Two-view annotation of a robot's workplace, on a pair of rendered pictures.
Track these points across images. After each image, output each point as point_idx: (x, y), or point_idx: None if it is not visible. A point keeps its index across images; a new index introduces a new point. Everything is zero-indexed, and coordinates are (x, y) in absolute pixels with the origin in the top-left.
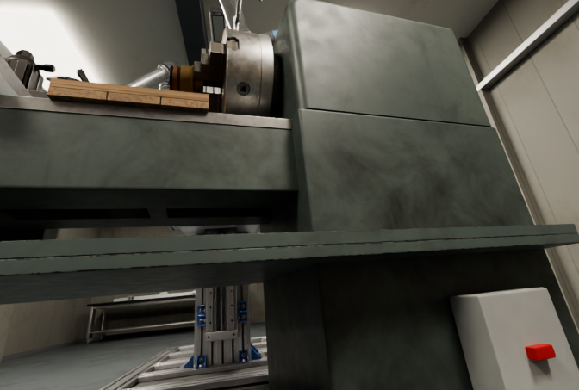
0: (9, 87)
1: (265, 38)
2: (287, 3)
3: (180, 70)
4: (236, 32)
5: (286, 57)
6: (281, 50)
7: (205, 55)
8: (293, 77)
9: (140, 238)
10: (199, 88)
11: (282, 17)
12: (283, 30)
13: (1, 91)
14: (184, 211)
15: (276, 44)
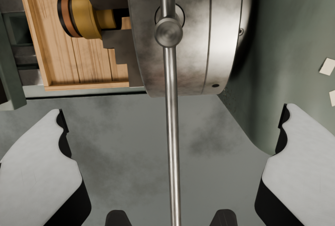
0: (5, 73)
1: (212, 94)
2: (259, 146)
3: (86, 39)
4: (164, 95)
5: (226, 93)
6: (235, 83)
7: (121, 64)
8: (217, 94)
9: (136, 94)
10: (116, 20)
11: (252, 119)
12: (241, 107)
13: (13, 78)
14: None
15: (248, 66)
